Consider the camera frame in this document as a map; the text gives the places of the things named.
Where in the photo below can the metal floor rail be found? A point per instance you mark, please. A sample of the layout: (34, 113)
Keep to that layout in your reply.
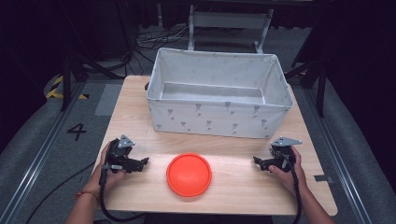
(37, 158)
(339, 155)

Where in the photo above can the person's left hand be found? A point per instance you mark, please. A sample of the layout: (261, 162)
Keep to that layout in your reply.
(107, 177)

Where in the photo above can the black tripod stand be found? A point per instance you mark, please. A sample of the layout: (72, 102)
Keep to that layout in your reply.
(66, 81)
(320, 90)

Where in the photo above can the person's right hand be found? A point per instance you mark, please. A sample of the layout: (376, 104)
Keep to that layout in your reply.
(291, 180)

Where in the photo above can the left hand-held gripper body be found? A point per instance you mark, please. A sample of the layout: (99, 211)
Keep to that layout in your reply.
(117, 155)

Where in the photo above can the yellow black hazard tape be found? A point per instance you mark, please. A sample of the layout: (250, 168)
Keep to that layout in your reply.
(54, 90)

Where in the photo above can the grey metal frame stand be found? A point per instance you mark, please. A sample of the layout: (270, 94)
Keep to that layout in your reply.
(230, 20)

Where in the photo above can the white fabric storage box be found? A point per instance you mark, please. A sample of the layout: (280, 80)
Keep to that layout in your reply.
(214, 118)

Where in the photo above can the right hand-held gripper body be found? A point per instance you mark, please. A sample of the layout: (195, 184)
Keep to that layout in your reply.
(282, 154)

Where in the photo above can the grey tape strip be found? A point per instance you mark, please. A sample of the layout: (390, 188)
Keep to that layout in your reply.
(323, 178)

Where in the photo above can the orange round plastic disc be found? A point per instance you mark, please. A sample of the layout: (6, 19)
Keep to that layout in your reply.
(189, 174)

